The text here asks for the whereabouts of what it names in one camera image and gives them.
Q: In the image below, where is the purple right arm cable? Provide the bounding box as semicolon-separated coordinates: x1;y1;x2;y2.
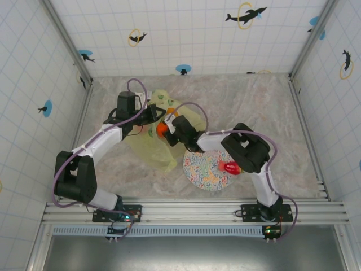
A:
168;101;299;242

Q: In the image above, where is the yellow plastic bag green print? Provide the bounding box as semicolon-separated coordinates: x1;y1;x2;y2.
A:
124;89;208;173

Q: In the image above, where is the deep orange tangerine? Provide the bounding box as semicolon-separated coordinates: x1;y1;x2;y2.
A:
156;123;170;138

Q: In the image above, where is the blue circle fish sticker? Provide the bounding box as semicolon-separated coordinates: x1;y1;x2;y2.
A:
175;64;192;76
37;100;54;118
77;49;96;63
306;15;327;41

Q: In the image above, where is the aluminium corner post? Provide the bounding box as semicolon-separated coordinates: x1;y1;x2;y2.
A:
289;0;338;81
42;0;94;87

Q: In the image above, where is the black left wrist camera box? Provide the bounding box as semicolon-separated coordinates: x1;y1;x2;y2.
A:
117;91;137;113

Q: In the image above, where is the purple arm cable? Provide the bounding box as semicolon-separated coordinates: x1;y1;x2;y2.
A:
168;101;299;242
52;78;149;209

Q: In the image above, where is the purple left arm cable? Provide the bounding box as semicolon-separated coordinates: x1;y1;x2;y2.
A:
52;78;149;209

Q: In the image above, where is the aluminium mounting rail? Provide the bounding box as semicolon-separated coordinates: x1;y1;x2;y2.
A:
41;197;352;226

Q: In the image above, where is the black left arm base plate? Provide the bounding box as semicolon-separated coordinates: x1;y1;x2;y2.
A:
92;203;143;224

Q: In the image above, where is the white slotted cable duct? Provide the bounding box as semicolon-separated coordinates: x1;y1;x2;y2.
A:
52;225;267;237

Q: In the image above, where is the grey metal panel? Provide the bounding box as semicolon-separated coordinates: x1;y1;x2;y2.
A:
42;235;349;271

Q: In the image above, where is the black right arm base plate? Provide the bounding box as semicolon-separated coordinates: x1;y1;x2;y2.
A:
241;203;293;222

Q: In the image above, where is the round colourful patterned plate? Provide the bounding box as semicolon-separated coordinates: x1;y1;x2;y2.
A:
182;149;237;192

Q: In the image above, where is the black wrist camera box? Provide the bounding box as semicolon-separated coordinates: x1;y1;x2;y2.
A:
117;91;137;113
171;115;190;130

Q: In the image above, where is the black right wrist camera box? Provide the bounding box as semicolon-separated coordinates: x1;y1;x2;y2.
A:
171;115;190;130

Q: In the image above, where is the large dolphin yellow ring sticker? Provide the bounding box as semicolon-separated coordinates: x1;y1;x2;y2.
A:
224;2;268;30

